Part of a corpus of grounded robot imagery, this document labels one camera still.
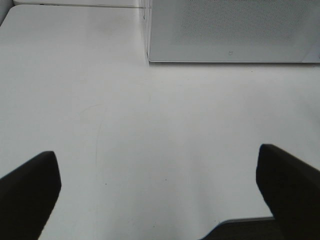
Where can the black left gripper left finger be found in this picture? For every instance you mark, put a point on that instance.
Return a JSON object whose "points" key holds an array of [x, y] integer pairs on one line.
{"points": [[28, 195]]}

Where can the white microwave door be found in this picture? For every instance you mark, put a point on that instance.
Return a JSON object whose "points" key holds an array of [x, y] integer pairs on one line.
{"points": [[232, 30]]}

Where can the white microwave oven body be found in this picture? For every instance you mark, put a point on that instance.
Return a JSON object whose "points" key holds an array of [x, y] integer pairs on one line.
{"points": [[145, 30]]}

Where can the white adjacent table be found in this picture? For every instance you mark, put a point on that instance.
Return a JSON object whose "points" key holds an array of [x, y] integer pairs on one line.
{"points": [[83, 3]]}

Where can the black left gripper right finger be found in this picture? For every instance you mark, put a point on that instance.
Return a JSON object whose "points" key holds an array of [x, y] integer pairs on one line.
{"points": [[291, 190]]}

